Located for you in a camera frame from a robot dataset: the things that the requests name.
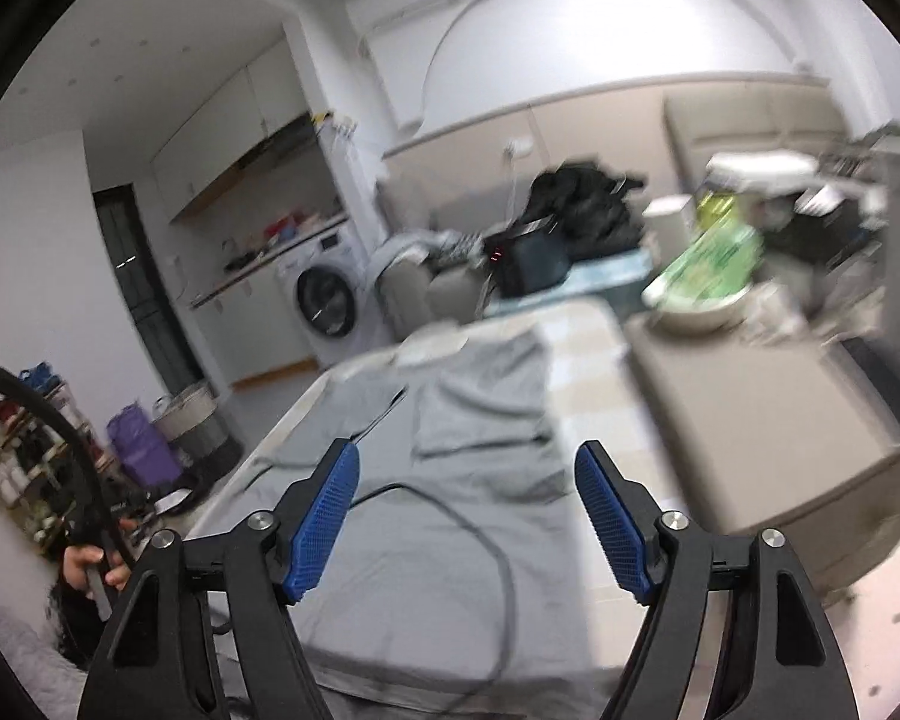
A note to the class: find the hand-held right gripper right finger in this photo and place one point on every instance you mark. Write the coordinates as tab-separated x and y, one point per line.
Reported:
615	525

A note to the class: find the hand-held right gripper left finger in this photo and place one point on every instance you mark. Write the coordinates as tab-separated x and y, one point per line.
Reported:
322	525

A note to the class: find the grey t-shirt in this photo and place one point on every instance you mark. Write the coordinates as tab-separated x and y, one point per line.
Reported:
435	577

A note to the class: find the person's left forearm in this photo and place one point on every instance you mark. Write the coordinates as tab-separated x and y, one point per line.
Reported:
75	630

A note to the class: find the person's left hand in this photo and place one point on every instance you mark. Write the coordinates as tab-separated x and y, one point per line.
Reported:
86	561

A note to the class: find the fluffy pale blanket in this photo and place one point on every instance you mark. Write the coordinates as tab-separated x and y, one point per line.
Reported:
22	675

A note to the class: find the purple bag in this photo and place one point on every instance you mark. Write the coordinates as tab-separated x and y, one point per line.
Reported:
146	450

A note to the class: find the woven laundry basket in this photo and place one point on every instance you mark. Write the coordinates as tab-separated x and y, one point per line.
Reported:
199	427

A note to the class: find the rack of shoes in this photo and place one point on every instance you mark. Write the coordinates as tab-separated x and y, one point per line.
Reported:
22	457

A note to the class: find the grey padded bench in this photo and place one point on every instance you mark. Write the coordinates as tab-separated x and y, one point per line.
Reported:
757	420

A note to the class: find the small white cloth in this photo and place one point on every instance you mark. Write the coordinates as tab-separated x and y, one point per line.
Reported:
431	350

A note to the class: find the white lower kitchen cabinets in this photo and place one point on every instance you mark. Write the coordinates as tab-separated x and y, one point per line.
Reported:
255	330

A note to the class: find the white washing machine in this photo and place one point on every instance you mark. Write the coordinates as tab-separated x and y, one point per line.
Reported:
330	300

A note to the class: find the white basin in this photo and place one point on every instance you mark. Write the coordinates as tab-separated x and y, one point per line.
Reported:
697	315

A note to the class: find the grey sofa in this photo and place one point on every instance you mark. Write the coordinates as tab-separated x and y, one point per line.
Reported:
450	292

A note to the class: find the black electric cooker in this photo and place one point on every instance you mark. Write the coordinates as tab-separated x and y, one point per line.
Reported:
529	259

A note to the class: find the light grey cloth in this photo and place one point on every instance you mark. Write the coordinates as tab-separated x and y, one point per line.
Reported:
397	255

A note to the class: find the green plastic bag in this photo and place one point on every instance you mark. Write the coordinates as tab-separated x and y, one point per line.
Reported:
709	255

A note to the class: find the dark door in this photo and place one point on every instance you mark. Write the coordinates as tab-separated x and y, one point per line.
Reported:
150	285

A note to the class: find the black jacket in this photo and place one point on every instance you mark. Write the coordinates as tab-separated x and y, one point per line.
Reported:
577	202

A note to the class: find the black box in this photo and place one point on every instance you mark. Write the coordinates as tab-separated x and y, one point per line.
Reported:
825	232

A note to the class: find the white upper cabinets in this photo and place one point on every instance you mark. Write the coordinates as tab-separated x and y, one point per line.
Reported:
225	135

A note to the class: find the beige upholstered headboard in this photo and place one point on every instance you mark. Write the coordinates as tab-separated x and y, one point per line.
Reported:
750	120

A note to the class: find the white wall outlet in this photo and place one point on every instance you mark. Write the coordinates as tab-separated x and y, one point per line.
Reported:
519	148

